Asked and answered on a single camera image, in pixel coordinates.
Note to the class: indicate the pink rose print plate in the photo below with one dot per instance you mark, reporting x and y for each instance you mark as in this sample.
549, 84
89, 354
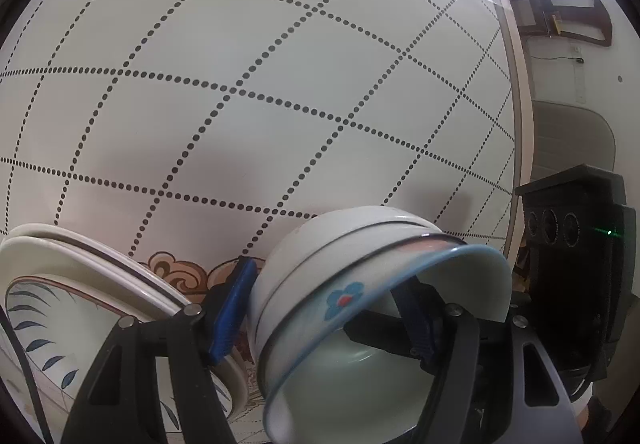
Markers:
95, 260

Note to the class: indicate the polka dot blue-rim bowl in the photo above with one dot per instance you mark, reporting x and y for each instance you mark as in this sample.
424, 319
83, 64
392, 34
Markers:
350, 374

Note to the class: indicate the plain white bowl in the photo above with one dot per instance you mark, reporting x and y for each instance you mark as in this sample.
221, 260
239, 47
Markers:
282, 251

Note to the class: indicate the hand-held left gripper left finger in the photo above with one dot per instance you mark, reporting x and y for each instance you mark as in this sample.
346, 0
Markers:
231, 309

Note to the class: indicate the blue leaf pattern plate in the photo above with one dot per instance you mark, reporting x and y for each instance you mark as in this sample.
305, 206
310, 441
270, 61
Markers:
35, 324

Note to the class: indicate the floral dotted-grid tablecloth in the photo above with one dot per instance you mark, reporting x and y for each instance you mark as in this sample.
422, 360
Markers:
250, 74

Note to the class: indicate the plain white plate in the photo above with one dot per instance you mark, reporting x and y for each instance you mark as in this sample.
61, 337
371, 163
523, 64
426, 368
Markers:
65, 230

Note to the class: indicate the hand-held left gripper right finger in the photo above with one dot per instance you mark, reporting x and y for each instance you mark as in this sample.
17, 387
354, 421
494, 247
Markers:
416, 324

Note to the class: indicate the white bowl with dark rim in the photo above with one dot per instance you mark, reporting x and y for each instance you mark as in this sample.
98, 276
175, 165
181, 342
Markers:
350, 251

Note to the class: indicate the grey chair seat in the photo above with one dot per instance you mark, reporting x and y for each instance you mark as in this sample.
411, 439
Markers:
570, 136

